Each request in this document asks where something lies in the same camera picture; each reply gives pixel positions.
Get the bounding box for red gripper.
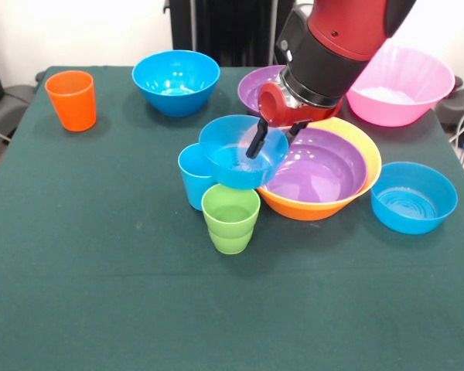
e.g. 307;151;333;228
245;81;344;160

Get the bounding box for shallow blue plastic bowl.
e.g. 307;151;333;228
198;114;291;191
370;161;459;236

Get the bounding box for purple plastic bowl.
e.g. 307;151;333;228
237;64;287;117
261;126;369;204

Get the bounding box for light blue plastic cup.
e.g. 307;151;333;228
177;142;217;212

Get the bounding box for orange plastic bowl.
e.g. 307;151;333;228
257;116;383;222

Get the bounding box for green plastic cup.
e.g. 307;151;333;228
200;183;261;255

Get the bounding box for deep blue plastic bowl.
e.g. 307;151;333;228
131;49;221;118

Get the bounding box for pink plastic bowl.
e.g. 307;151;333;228
346;40;456;128

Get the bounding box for dark green tablecloth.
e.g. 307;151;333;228
0;65;464;371

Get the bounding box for black rounded equipment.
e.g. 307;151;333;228
435;76;464;133

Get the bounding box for orange plastic cup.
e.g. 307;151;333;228
44;70;97;133

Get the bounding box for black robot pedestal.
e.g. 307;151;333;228
164;0;301;66

